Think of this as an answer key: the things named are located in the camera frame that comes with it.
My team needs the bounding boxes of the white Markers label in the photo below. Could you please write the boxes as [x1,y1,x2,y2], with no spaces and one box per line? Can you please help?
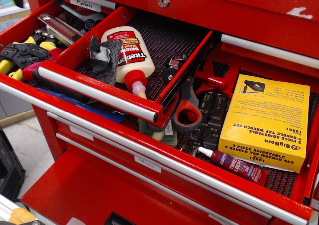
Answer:
[70,0,101,12]

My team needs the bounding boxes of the silver chest lock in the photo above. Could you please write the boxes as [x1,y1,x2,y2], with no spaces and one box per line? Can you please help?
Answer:
[157,0,170,8]

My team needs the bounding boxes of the small open red drawer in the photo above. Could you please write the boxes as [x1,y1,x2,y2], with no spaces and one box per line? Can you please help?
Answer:
[38,6,212,131]

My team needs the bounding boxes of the red black scissors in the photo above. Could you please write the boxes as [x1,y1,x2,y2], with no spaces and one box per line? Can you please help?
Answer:
[147,76,203,132]

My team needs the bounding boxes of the green yellow small box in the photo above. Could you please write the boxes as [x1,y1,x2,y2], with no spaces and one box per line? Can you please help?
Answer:
[138,119,178,147]

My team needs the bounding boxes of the red handled black tool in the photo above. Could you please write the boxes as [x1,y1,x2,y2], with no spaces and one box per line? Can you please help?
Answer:
[22,47,91,103]

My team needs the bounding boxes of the red clamp tool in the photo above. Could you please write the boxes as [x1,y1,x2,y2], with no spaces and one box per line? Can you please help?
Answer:
[195,62,240,99]

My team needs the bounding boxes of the black pliers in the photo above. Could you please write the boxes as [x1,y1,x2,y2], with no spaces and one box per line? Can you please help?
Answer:
[60,3,107,31]

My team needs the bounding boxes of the large open red drawer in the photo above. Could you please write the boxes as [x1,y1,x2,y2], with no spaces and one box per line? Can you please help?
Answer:
[0,6,319,225]

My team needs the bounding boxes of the black wire stripper tool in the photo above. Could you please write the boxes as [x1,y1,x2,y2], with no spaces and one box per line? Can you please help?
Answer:
[178,89,228,156]

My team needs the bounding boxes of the Titebond wood glue bottle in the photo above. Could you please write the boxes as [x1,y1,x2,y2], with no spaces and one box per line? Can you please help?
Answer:
[101,26,155,99]

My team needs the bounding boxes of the white Adhesives label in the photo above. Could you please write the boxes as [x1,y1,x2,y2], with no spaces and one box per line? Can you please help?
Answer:
[134,156,161,173]

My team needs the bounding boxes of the small silver black snips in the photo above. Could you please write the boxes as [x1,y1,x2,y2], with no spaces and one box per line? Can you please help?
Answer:
[32,28,58,45]

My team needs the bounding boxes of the small red brown clips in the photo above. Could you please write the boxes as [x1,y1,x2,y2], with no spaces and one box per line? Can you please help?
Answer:
[165,54,188,70]

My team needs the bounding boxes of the grey sandpaper scrap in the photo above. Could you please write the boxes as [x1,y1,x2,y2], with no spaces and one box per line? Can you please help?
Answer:
[89,36,122,86]

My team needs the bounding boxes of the yellow cloth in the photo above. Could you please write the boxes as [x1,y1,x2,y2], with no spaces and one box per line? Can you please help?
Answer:
[8,208,36,225]

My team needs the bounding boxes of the blue flat package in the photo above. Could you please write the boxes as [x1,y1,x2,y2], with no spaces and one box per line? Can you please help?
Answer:
[38,88,126,124]

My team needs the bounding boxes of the yellow handled crimping tool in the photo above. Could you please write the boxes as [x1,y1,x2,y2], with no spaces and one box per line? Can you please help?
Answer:
[0,37,63,81]

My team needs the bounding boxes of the yellow tap wrench set box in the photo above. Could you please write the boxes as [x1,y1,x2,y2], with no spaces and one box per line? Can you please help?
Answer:
[218,74,310,173]

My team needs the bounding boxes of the red tool chest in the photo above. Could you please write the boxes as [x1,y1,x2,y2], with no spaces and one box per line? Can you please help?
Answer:
[0,0,319,225]

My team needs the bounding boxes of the red Loctite threadlocker tube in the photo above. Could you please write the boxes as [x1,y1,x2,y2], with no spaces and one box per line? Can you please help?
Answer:
[198,147,268,186]

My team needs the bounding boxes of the black plastic crate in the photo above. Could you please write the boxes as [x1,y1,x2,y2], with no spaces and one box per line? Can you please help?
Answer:
[0,127,26,201]

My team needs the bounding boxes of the black round magnet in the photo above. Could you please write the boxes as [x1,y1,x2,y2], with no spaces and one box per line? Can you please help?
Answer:
[162,68,177,85]

